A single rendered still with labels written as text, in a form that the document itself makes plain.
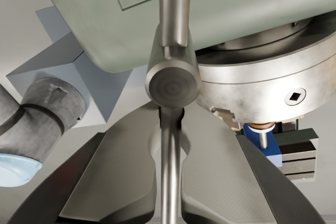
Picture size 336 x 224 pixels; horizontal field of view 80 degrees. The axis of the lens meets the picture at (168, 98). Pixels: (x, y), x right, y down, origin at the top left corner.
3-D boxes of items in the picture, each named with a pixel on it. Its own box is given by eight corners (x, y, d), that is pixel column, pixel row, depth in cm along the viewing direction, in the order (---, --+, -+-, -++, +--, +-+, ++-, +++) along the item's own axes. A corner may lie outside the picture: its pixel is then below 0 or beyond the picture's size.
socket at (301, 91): (288, 97, 35) (298, 106, 33) (271, 94, 35) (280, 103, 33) (298, 80, 34) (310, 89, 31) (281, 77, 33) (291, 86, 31)
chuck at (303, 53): (169, 31, 56) (186, 88, 30) (284, -12, 52) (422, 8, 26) (173, 43, 58) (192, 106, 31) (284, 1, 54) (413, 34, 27)
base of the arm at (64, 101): (50, 124, 61) (29, 150, 53) (18, 82, 52) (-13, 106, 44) (95, 118, 58) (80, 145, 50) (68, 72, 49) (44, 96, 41)
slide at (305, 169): (202, 156, 90) (203, 165, 86) (311, 141, 79) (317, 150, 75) (211, 179, 100) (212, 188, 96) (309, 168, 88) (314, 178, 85)
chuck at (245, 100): (173, 43, 58) (192, 106, 31) (284, 2, 54) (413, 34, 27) (182, 70, 63) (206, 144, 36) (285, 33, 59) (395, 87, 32)
